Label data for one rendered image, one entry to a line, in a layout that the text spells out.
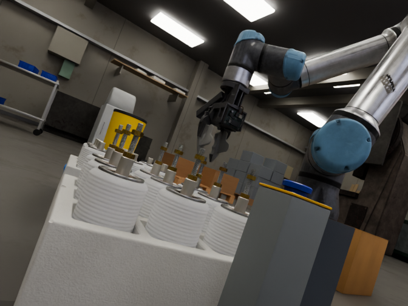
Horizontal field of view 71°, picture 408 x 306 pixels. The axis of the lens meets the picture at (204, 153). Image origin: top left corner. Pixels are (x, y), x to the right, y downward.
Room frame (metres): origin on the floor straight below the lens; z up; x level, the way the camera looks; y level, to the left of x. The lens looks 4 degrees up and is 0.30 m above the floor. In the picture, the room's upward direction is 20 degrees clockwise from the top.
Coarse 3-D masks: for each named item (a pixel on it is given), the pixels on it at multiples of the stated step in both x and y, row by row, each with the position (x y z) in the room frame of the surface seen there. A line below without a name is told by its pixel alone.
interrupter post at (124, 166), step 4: (120, 160) 0.45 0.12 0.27; (124, 160) 0.45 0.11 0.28; (128, 160) 0.45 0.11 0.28; (132, 160) 0.46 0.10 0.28; (120, 164) 0.45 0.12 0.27; (124, 164) 0.45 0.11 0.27; (128, 164) 0.45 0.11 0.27; (132, 164) 0.46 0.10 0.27; (120, 168) 0.45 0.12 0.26; (124, 168) 0.45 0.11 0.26; (128, 168) 0.45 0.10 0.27; (116, 172) 0.45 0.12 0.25; (120, 172) 0.45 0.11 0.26; (124, 172) 0.45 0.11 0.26; (128, 172) 0.46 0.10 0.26; (128, 176) 0.46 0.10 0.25
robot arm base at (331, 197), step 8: (304, 176) 0.78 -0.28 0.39; (312, 176) 0.76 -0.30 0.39; (320, 176) 0.75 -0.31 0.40; (304, 184) 0.77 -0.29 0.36; (312, 184) 0.76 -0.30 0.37; (320, 184) 0.75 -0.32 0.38; (328, 184) 0.75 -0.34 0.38; (336, 184) 0.75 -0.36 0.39; (312, 192) 0.75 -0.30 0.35; (320, 192) 0.75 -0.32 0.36; (328, 192) 0.74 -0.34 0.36; (336, 192) 0.76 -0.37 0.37; (320, 200) 0.74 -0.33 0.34; (328, 200) 0.74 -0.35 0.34; (336, 200) 0.75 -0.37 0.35; (336, 208) 0.75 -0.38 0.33; (336, 216) 0.75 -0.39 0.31
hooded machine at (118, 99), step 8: (112, 88) 5.38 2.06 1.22; (112, 96) 5.23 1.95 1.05; (120, 96) 5.31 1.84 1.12; (128, 96) 5.41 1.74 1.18; (104, 104) 5.28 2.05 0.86; (112, 104) 5.20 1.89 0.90; (120, 104) 5.29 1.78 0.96; (128, 104) 5.37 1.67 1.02; (104, 112) 5.11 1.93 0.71; (112, 112) 5.17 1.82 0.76; (96, 120) 5.56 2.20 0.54; (104, 120) 5.13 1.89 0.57; (96, 128) 5.18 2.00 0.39; (104, 128) 5.15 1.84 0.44; (96, 136) 5.11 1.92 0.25; (104, 136) 5.18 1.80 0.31
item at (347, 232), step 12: (336, 228) 0.73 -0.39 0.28; (348, 228) 0.76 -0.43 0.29; (324, 240) 0.71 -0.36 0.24; (336, 240) 0.74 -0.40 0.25; (348, 240) 0.77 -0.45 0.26; (324, 252) 0.72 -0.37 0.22; (336, 252) 0.75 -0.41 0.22; (324, 264) 0.73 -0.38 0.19; (336, 264) 0.76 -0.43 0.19; (312, 276) 0.71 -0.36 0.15; (324, 276) 0.74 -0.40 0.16; (336, 276) 0.77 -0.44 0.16; (312, 288) 0.72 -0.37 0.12; (324, 288) 0.75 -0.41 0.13; (312, 300) 0.73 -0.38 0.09; (324, 300) 0.76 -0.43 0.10
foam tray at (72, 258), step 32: (64, 192) 0.52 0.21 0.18; (64, 224) 0.37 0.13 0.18; (32, 256) 0.52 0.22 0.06; (64, 256) 0.37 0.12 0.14; (96, 256) 0.39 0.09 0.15; (128, 256) 0.41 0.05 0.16; (160, 256) 0.42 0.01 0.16; (192, 256) 0.44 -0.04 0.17; (224, 256) 0.49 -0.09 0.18; (32, 288) 0.36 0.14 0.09; (64, 288) 0.38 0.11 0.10; (96, 288) 0.39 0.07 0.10; (128, 288) 0.41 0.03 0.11; (160, 288) 0.43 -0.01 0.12; (192, 288) 0.45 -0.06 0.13
